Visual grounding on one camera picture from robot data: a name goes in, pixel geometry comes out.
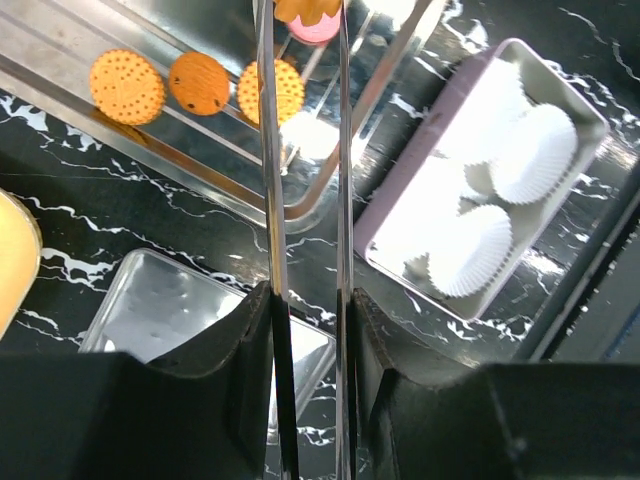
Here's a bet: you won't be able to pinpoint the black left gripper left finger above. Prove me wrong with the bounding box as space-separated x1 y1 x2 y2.
1 283 273 479

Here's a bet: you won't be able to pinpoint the golden flower-shaped biscuit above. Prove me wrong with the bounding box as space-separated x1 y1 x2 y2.
274 0 343 26

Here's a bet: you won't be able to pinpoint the pink round cookie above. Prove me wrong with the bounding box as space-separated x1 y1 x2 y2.
287 14 340 45

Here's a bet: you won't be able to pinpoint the golden round biscuit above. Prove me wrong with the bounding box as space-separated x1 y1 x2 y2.
89 49 166 126
236 58 306 126

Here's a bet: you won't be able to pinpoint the metal serving tongs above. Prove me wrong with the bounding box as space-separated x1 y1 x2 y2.
255 1 357 479

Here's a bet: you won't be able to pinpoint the white paper cupcake liner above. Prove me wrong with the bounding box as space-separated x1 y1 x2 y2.
377 156 467 260
465 103 579 205
446 59 530 156
402 204 513 298

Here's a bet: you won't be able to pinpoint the large steel baking tray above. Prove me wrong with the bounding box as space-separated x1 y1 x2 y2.
1 1 445 233

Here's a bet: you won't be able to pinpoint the lilac cookie tin box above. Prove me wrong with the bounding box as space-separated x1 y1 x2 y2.
354 38 609 320

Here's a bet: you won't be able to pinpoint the yellow plate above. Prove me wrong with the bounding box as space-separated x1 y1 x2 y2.
1 190 43 337

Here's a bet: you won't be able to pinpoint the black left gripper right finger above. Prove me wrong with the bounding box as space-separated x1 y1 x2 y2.
352 289 639 479

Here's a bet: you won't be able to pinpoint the brown chocolate chip cookie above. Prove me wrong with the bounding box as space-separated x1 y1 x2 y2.
168 51 230 116

